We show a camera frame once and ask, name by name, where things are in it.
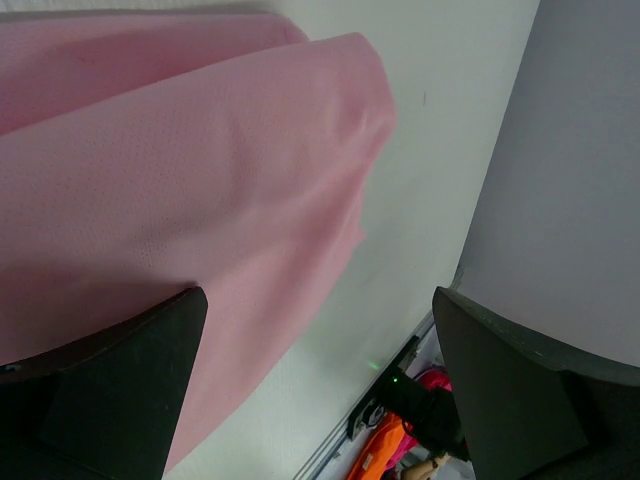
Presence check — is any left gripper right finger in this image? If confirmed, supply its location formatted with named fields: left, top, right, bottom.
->
left=432, top=287, right=639, bottom=479

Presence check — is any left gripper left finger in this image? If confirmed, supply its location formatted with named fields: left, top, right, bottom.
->
left=1, top=287, right=208, bottom=479

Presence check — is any pink t shirt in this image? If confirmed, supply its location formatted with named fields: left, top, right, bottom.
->
left=1, top=15, right=395, bottom=466

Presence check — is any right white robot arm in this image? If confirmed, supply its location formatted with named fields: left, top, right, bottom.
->
left=347, top=369, right=470, bottom=461

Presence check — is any orange t shirt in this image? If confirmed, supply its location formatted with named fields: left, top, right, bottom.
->
left=345, top=413, right=417, bottom=480

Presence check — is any magenta cloth behind rail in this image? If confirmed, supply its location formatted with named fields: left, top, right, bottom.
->
left=416, top=366, right=452, bottom=392

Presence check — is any aluminium mounting rail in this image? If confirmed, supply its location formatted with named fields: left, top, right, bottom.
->
left=293, top=311, right=434, bottom=480

